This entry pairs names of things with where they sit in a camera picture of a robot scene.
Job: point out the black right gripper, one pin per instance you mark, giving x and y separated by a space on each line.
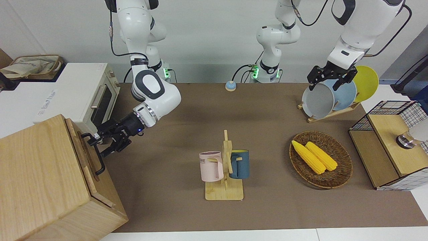
120 132

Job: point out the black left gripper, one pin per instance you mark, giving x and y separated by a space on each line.
332 71

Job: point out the light wooden drawer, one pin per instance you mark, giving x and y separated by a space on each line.
85 160

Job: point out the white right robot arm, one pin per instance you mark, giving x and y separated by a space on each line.
153 97

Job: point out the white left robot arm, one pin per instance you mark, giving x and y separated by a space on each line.
354 33

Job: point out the grey plate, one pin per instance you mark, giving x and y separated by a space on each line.
317 102

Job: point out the light blue plate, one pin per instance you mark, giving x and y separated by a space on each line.
346 95

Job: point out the wooden plate rack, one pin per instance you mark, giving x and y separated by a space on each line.
334 113

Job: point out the yellow plate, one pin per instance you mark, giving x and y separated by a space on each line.
367 83

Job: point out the white toaster oven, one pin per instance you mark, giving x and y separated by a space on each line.
73 90

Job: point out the yellow corn cob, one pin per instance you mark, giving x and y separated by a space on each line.
322 156
309 159

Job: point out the light wooden cabinet housing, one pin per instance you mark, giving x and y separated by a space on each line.
40 177

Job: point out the black stand pole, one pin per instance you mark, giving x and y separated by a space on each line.
409 75

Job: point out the brown wicker basket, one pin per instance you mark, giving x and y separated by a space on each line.
337 175

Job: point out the light blue call bell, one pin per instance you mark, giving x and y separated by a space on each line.
230 86

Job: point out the silver metal cup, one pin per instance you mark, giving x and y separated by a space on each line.
405 141

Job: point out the pink mug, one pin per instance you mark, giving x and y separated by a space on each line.
210 167

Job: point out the brown tray with cloth bag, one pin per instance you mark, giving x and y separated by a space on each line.
30 67

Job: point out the dark blue mug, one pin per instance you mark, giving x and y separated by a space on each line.
242 165

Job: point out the wooden mug rack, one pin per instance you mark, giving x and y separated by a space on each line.
224 192

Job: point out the brown table mat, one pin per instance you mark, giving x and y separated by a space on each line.
267 201

